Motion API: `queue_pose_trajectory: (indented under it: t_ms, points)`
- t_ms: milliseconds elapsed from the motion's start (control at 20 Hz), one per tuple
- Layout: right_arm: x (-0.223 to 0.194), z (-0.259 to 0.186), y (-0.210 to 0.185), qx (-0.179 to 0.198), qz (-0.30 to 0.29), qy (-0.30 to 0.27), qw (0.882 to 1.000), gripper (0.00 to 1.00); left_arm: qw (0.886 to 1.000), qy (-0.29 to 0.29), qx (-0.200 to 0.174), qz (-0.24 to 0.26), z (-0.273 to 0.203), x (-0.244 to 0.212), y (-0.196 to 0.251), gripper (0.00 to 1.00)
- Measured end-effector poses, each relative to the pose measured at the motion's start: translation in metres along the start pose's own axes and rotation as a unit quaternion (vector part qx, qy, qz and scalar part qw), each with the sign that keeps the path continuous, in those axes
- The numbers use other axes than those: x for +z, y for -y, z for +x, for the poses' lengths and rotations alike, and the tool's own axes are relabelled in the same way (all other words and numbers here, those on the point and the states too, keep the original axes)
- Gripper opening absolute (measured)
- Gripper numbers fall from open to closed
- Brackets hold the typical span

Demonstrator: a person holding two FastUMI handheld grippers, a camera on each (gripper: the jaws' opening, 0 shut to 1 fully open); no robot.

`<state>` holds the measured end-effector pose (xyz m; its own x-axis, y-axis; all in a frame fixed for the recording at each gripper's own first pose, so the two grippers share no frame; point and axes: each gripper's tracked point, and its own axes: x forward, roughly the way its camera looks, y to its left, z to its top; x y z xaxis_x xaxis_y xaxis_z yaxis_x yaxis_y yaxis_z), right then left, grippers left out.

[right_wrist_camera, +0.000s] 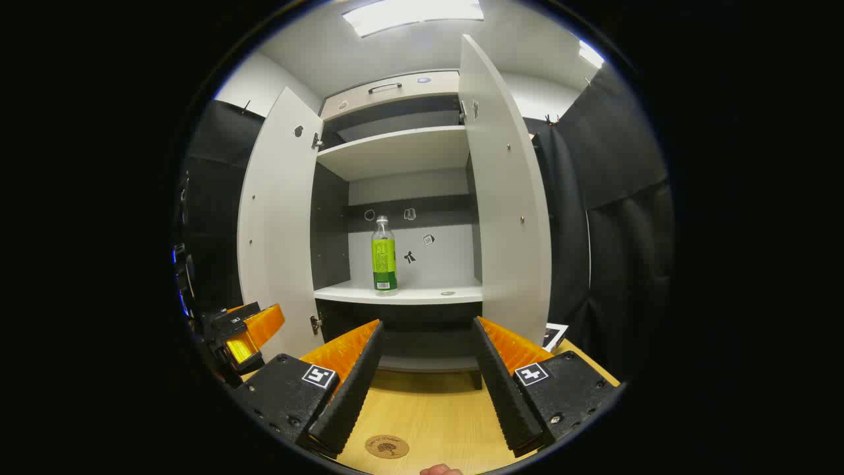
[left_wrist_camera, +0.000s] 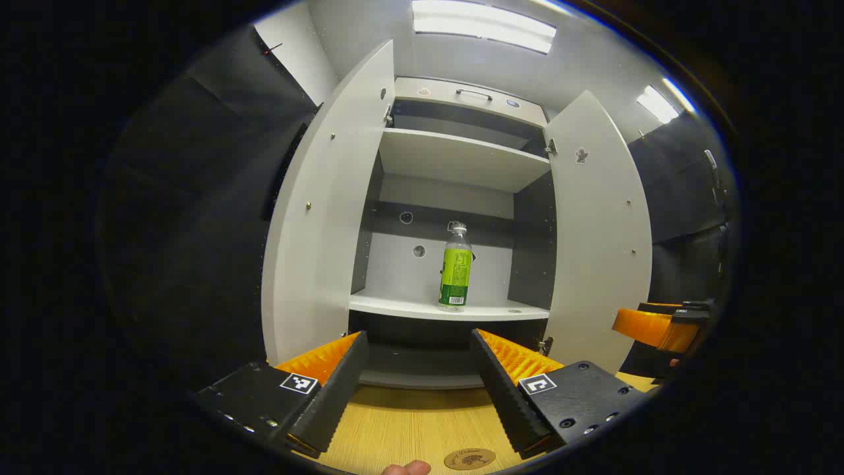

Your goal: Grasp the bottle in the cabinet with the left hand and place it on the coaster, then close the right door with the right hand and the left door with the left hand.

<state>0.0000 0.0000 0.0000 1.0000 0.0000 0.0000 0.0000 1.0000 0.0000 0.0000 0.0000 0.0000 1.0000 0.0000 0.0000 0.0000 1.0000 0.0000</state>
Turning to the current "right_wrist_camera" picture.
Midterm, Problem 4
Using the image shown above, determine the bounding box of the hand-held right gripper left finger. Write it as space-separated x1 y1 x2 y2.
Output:
232 319 386 459

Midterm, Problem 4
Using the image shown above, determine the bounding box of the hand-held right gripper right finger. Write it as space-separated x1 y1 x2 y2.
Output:
471 316 624 457

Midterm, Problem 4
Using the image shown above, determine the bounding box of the round cork coaster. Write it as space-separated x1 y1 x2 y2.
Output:
365 435 410 460

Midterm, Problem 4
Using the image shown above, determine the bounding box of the grey cabinet door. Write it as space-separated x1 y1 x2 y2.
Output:
458 34 552 347
237 86 324 362

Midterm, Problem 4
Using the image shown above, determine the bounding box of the green tea bottle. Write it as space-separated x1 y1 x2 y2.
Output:
371 216 398 296

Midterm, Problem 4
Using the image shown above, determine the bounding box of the white cabinet shelf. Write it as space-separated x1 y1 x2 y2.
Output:
316 125 470 182
314 277 483 305

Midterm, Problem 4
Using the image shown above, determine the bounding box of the large ceiling light panel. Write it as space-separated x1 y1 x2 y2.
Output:
342 0 485 38

